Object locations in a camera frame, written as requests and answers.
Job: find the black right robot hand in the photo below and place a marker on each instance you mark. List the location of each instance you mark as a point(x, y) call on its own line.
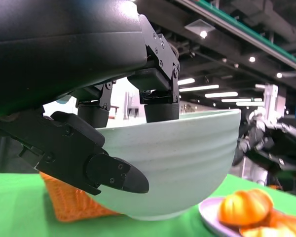
point(286, 138)

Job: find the brown wooden stand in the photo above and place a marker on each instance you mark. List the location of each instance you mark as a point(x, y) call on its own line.
point(114, 107)

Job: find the long ceiling tube light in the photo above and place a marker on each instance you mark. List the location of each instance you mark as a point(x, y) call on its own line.
point(198, 88)
point(220, 94)
point(186, 81)
point(241, 100)

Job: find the white round plate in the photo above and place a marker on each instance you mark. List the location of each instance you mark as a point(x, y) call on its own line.
point(209, 209)

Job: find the round ceiling spotlight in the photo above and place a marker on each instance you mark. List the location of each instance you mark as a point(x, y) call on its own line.
point(203, 34)
point(279, 75)
point(252, 59)

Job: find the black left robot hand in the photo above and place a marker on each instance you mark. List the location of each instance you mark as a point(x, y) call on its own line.
point(51, 61)

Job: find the grey metal bowl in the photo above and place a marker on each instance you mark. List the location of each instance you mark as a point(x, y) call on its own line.
point(175, 160)

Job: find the orange wicker basket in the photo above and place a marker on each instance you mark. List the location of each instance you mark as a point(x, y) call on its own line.
point(69, 205)

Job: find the square ceiling air vent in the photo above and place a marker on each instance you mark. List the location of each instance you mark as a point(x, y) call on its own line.
point(199, 26)

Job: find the long orange striped bread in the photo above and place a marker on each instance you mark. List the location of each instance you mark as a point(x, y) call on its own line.
point(281, 227)

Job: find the green and grey ceiling beam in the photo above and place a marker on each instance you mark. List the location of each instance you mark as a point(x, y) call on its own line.
point(249, 37)

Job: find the round pumpkin shaped bread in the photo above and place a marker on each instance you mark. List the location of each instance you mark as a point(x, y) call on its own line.
point(244, 207)

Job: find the white gantry column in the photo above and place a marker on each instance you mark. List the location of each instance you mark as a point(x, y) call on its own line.
point(270, 98)

